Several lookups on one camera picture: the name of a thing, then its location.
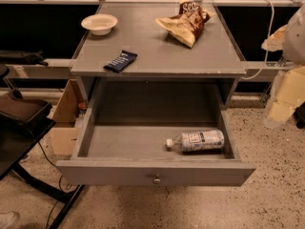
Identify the round metal drawer knob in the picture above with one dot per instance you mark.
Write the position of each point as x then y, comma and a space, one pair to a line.
156, 180

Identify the dark blue snack bar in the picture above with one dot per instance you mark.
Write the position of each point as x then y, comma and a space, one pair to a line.
121, 62

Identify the white shoe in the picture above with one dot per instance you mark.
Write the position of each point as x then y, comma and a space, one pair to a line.
9, 220

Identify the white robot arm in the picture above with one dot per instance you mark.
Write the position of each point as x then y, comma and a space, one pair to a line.
289, 86

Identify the black desk with tray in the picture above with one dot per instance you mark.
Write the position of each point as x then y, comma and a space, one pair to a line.
17, 140

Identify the clear plastic water bottle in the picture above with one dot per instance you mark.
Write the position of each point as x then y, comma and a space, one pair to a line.
196, 141

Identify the white bowl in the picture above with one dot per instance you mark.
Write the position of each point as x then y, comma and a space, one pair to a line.
99, 24

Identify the cardboard box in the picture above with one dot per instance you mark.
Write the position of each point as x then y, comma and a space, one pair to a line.
67, 115

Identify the brown chip bag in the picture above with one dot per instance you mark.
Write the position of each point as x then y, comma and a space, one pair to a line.
188, 25

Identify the grey open drawer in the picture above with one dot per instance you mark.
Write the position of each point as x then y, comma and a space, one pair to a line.
124, 133

